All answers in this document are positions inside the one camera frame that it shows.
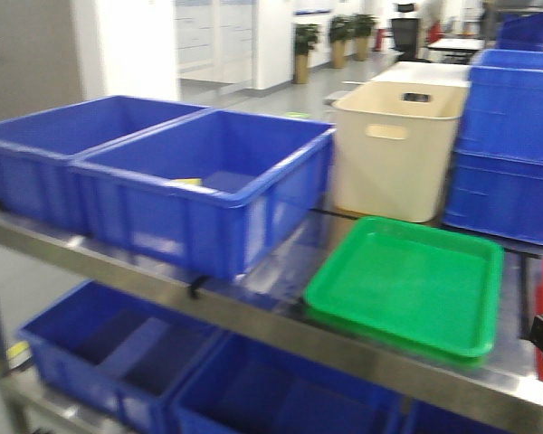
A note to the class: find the green plastic tray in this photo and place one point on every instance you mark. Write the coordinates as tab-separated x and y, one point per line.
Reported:
415	286

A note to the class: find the stacked blue crate bottom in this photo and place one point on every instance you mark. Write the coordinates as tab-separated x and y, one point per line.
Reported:
496	195

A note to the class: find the stacked blue crate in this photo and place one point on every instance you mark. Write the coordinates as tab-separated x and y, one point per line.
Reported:
496	195
503	114

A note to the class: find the stacked blue crate top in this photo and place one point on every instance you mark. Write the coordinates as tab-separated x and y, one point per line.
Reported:
503	114

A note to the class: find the beige plastic basket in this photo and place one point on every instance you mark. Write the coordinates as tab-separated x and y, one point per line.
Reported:
393	144

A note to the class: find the stainless steel shelving rack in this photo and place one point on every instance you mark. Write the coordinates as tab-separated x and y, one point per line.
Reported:
503	392

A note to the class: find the black office chair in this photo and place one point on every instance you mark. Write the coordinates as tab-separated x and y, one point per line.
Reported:
405	33

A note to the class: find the blue bin on cart right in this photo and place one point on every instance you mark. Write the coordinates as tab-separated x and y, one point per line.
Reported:
214	194

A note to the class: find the blue bin on cart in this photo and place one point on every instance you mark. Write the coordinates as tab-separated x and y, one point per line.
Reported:
36	151
214	194

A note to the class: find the potted plant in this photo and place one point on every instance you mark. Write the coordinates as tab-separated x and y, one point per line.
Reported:
340	32
306	37
362	26

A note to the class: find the blue bin on cart left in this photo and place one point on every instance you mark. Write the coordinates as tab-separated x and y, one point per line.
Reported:
36	151

